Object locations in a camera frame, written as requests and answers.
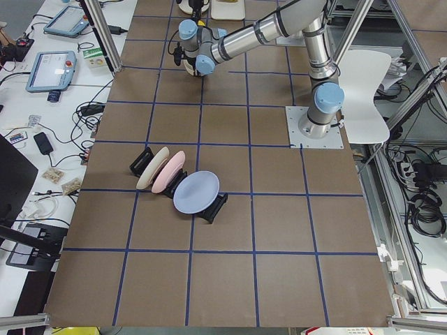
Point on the blue teach pendant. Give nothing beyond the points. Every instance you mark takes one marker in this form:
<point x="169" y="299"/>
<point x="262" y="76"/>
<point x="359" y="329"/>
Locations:
<point x="69" y="22"/>
<point x="52" y="71"/>

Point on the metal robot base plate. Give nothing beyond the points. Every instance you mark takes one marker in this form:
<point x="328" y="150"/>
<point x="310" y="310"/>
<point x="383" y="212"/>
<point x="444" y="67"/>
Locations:
<point x="303" y="134"/>

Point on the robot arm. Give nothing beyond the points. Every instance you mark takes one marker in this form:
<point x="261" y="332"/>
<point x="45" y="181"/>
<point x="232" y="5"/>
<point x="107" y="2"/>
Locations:
<point x="196" y="6"/>
<point x="201" y="49"/>

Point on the lavender plate in rack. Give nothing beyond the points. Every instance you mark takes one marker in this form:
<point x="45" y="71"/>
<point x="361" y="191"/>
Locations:
<point x="196" y="192"/>

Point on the aluminium frame post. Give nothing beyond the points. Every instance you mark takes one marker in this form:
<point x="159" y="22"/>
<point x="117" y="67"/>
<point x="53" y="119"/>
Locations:
<point x="97" y="21"/>

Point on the green white carton box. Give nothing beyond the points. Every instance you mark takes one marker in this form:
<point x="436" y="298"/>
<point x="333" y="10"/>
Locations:
<point x="94" y="57"/>

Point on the black monitor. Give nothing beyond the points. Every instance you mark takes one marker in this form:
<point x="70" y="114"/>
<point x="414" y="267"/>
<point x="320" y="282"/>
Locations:
<point x="38" y="246"/>

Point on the blue teach pendant far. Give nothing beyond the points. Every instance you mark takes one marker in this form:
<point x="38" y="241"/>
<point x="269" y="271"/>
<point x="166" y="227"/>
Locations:
<point x="69" y="22"/>

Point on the cream plate in rack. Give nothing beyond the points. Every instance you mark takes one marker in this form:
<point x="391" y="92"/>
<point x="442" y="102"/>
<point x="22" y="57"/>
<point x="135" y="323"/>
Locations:
<point x="153" y="168"/>

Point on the white chair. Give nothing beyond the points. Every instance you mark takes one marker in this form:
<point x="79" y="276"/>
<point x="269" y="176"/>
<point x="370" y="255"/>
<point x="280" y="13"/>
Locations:
<point x="362" y="71"/>

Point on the black device on desk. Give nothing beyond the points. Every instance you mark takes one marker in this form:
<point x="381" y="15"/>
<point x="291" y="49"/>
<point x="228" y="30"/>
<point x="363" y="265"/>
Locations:
<point x="43" y="143"/>

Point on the black dish rack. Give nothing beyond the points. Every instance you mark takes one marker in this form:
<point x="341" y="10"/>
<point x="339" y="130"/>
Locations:
<point x="140" y="163"/>

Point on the blue teach pendant near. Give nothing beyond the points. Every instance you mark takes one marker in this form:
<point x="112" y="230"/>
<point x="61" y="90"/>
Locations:
<point x="52" y="71"/>

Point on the white round plate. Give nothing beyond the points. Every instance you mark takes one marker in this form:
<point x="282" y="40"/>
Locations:
<point x="184" y="7"/>

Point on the white rectangular tray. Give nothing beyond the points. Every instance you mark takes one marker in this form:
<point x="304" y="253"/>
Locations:
<point x="227" y="10"/>

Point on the pink plate in rack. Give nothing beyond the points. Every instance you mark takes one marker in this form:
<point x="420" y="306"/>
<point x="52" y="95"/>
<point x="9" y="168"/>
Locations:
<point x="166" y="175"/>

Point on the white ceramic bowl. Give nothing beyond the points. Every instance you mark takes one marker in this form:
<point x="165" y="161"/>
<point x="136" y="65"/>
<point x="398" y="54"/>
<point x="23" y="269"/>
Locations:
<point x="190" y="69"/>

